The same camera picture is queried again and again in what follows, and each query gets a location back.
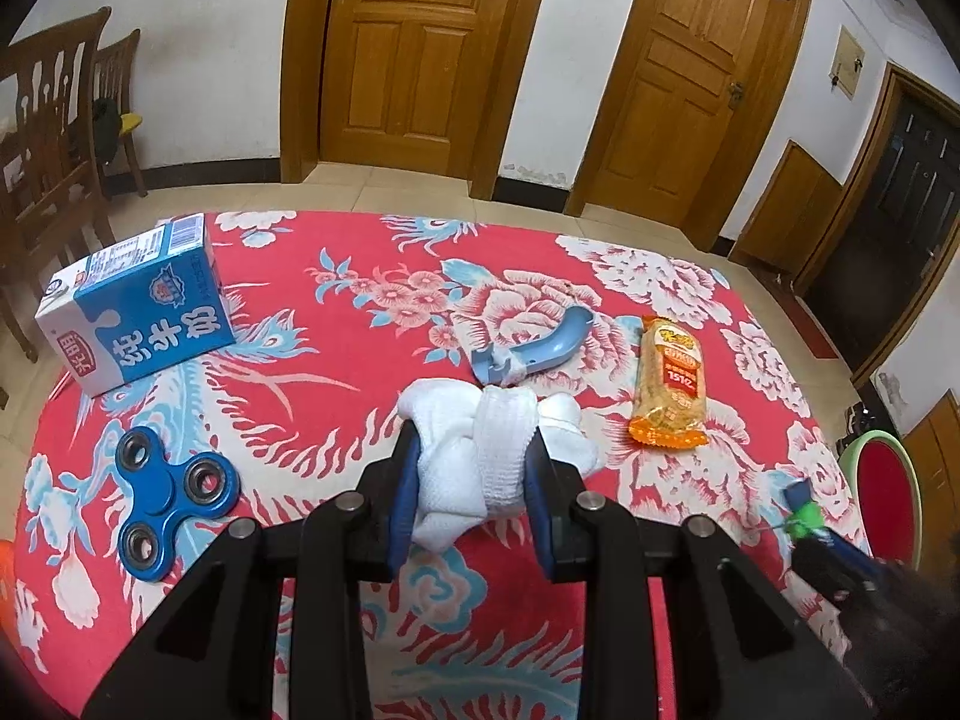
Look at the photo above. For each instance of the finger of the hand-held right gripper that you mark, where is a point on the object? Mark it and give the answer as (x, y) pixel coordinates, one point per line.
(851, 556)
(817, 566)

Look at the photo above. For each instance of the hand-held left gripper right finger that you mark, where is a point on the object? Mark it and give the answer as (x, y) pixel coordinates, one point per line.
(536, 510)

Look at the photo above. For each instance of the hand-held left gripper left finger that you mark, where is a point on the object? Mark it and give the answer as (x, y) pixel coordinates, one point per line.
(403, 487)

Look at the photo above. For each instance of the small green object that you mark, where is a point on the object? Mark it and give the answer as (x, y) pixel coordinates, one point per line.
(808, 520)

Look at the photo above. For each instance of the white sock bundle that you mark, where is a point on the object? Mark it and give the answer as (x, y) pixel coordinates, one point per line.
(465, 465)

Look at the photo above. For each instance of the red stool with green rim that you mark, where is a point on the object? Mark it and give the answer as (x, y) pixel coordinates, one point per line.
(885, 495)

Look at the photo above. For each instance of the red floral tablecloth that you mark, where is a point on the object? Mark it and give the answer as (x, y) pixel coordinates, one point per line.
(337, 390)

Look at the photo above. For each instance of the orange snack packet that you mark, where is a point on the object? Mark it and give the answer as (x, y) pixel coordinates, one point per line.
(667, 382)

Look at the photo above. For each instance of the blue fidget spinner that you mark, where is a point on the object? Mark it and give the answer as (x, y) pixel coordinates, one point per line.
(169, 499)

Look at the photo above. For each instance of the blue white milk carton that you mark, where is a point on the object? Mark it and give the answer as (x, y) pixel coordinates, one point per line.
(142, 315)

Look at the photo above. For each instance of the low wooden cabinet door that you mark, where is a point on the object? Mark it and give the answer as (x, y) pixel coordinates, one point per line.
(787, 210)

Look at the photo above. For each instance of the dark metal entrance door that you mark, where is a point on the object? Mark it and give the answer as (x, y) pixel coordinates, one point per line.
(900, 202)

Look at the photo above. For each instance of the wooden panel door with latch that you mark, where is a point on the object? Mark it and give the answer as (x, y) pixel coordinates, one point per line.
(682, 90)

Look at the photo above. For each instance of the wooden chair with yellow cushion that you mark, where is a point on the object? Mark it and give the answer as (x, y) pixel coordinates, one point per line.
(120, 90)

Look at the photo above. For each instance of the dark wooden chair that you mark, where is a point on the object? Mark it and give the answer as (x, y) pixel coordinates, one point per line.
(45, 150)

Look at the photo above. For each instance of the beige wall electrical box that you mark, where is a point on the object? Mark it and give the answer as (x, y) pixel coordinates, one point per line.
(847, 64)

